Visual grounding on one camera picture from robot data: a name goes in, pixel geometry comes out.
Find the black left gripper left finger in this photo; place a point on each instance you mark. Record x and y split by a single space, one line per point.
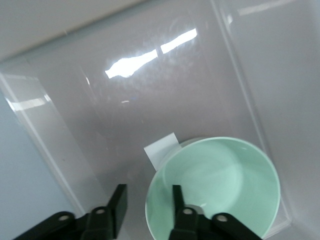
100 220

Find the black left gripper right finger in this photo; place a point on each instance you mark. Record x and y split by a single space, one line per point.
190 220

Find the mint green bowl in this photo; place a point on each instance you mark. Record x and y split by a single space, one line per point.
225 175

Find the white paper label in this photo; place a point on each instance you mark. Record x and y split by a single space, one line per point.
162 150

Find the clear plastic bin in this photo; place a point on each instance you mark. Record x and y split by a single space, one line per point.
155 100

